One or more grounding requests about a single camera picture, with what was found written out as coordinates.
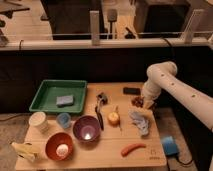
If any red bowl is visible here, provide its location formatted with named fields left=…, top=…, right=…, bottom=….
left=45, top=132, right=73, bottom=161

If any wooden board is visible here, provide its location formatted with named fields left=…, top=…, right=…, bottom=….
left=15, top=83, right=166, bottom=171

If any yellow apple toy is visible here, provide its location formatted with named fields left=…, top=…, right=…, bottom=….
left=107, top=108, right=120, bottom=126

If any purple bowl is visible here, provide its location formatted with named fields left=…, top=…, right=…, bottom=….
left=73, top=115, right=101, bottom=142

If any blue-grey sponge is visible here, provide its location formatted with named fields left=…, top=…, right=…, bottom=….
left=56, top=95, right=74, bottom=107

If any white paper cup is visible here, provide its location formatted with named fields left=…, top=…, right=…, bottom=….
left=28, top=112, right=48, bottom=133

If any blue box on floor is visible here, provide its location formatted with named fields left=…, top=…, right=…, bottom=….
left=161, top=136, right=179, bottom=156

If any small blue cup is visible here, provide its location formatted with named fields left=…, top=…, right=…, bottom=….
left=56, top=113, right=71, bottom=129

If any yellow banana toy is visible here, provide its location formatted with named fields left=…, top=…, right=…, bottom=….
left=11, top=142, right=40, bottom=162

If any green plastic tray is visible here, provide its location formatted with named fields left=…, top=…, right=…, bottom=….
left=29, top=80, right=87, bottom=115

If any blue-grey cloth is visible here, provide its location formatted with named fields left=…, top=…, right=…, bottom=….
left=129, top=111, right=149, bottom=136

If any orange sausage toy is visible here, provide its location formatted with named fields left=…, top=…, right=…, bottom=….
left=121, top=143, right=146, bottom=157

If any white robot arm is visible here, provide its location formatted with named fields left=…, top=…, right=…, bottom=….
left=142, top=61, right=213, bottom=132

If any black rectangular block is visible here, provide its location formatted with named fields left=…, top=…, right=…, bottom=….
left=123, top=87, right=141, bottom=95

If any black vegetable peeler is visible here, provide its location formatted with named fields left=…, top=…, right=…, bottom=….
left=95, top=92, right=108, bottom=130

